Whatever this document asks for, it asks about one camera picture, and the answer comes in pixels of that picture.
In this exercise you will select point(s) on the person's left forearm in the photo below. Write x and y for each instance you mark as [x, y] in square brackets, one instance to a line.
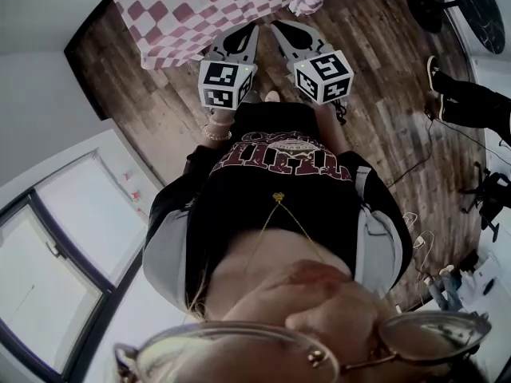
[221, 112]

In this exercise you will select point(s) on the small red white object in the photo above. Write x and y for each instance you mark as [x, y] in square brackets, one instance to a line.
[136, 196]
[127, 176]

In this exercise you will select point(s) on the round black pedestal table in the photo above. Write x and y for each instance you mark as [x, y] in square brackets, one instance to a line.
[479, 10]

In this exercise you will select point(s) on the dark framed window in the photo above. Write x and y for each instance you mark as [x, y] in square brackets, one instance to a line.
[40, 273]

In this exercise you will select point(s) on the white desk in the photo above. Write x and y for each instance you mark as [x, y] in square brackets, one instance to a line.
[471, 293]

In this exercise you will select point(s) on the person's black printed t-shirt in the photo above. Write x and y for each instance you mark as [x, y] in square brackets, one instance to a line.
[279, 214]

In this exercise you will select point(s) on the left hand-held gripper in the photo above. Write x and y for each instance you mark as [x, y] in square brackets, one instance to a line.
[217, 76]

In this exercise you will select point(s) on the person's face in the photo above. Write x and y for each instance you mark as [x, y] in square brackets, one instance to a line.
[319, 293]

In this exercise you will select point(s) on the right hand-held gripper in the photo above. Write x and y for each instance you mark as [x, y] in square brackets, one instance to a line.
[327, 74]

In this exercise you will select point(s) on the red white checkered tablecloth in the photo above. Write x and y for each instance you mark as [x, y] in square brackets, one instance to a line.
[179, 10]

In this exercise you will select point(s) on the thin rimmed glasses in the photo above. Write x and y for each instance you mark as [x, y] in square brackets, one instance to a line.
[315, 358]

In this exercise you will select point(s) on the person's right forearm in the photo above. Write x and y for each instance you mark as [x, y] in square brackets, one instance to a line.
[333, 130]

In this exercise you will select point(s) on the person's beige shoe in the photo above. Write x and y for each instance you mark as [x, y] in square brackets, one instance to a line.
[272, 96]

